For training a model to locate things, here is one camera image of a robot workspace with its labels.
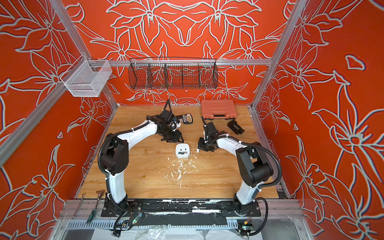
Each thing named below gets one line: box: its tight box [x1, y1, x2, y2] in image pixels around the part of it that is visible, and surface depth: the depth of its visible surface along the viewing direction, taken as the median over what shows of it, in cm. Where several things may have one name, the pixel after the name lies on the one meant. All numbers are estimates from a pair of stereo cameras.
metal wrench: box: [72, 192, 86, 219], surface depth 76 cm
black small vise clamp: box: [227, 120, 245, 135], surface depth 106 cm
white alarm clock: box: [175, 143, 191, 159], surface depth 92 cm
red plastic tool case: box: [200, 99, 237, 119], surface depth 113 cm
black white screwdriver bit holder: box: [175, 113, 193, 124], surface depth 112 cm
